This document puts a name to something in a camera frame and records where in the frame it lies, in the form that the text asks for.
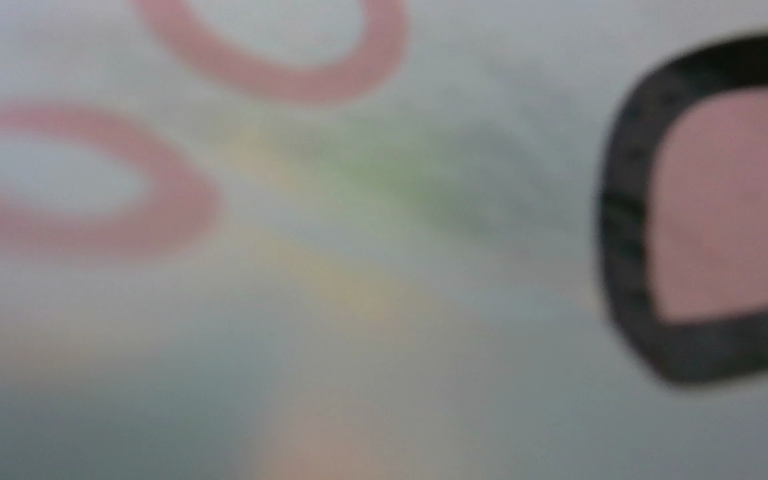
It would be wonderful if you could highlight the light blue plastic bag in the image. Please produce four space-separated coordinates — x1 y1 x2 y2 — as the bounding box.
0 1 768 479

